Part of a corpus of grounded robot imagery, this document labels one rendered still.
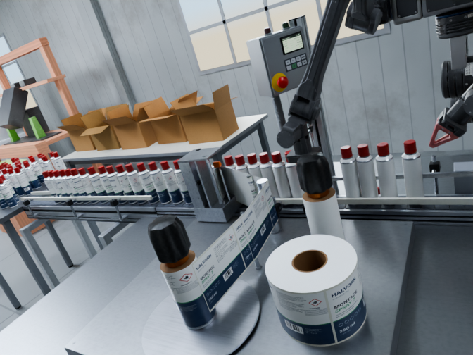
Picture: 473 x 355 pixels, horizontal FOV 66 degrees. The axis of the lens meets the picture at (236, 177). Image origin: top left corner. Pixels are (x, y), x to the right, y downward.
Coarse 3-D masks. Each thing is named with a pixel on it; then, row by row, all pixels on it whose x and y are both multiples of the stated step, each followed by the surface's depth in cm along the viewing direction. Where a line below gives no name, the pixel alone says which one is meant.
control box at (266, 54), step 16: (272, 32) 125; (288, 32) 117; (256, 48) 117; (272, 48) 116; (304, 48) 121; (256, 64) 122; (272, 64) 118; (256, 80) 126; (272, 80) 119; (272, 96) 121
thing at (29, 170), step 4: (24, 164) 256; (28, 164) 257; (28, 168) 256; (32, 168) 259; (28, 172) 257; (32, 172) 258; (28, 176) 258; (32, 176) 259; (36, 176) 261; (32, 180) 259; (36, 180) 260; (32, 184) 261; (36, 184) 261; (40, 184) 263; (36, 188) 262
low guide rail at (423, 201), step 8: (280, 200) 135; (288, 200) 133; (296, 200) 131; (344, 200) 122; (352, 200) 121; (360, 200) 119; (368, 200) 118; (376, 200) 117; (384, 200) 115; (392, 200) 114; (400, 200) 113; (408, 200) 112; (416, 200) 111; (424, 200) 109; (432, 200) 108; (440, 200) 107; (448, 200) 106; (456, 200) 105; (464, 200) 104; (472, 200) 103
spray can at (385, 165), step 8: (384, 144) 111; (384, 152) 111; (376, 160) 114; (384, 160) 111; (392, 160) 112; (384, 168) 112; (392, 168) 113; (384, 176) 114; (392, 176) 113; (384, 184) 115; (392, 184) 114; (384, 192) 116; (392, 192) 115
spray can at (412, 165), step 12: (408, 144) 107; (408, 156) 108; (420, 156) 108; (408, 168) 109; (420, 168) 109; (408, 180) 111; (420, 180) 110; (408, 192) 113; (420, 192) 112; (420, 204) 113
